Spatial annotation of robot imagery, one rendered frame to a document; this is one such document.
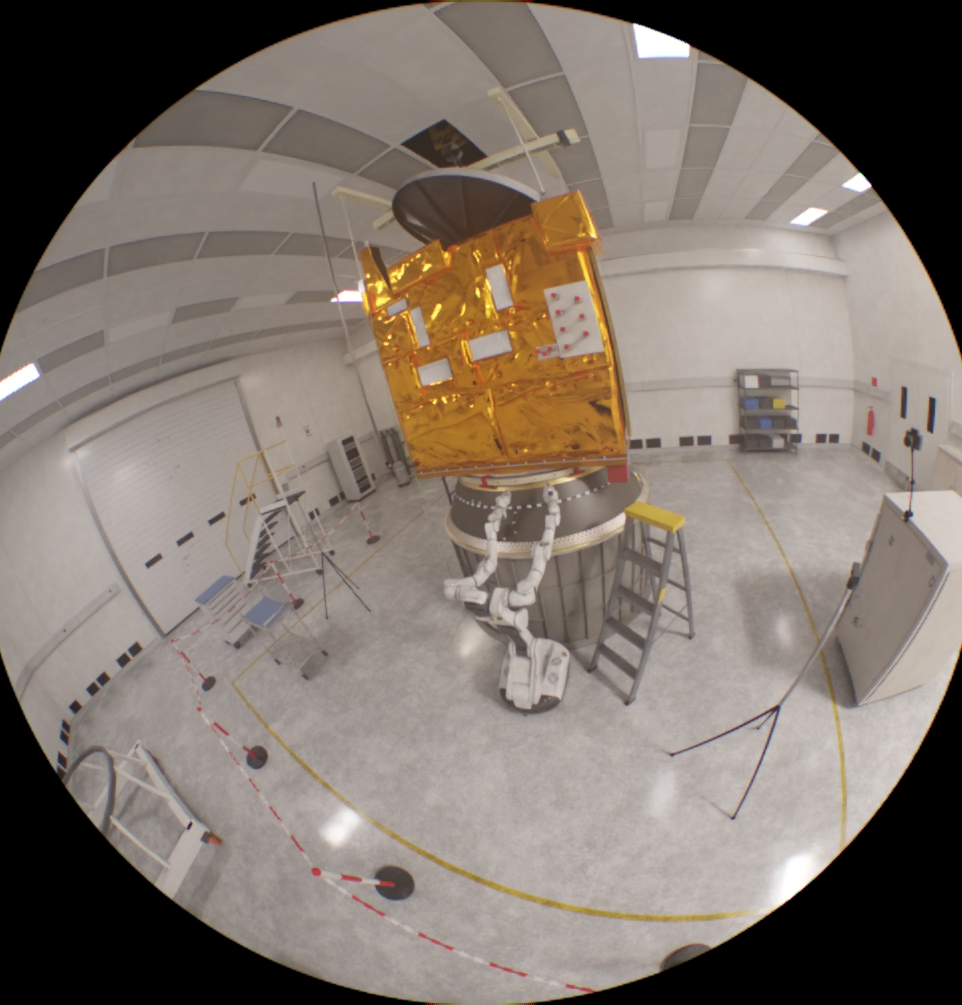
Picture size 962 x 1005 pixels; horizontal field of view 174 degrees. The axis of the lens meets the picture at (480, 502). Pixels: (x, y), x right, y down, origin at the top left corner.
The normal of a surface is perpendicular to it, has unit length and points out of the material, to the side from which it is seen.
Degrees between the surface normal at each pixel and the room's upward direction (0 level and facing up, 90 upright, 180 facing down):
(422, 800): 0
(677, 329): 90
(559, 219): 86
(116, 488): 90
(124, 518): 90
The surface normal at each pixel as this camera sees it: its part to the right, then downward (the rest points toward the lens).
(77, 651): 0.87, -0.03
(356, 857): -0.25, -0.89
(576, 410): -0.47, 0.43
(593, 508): 0.11, -0.13
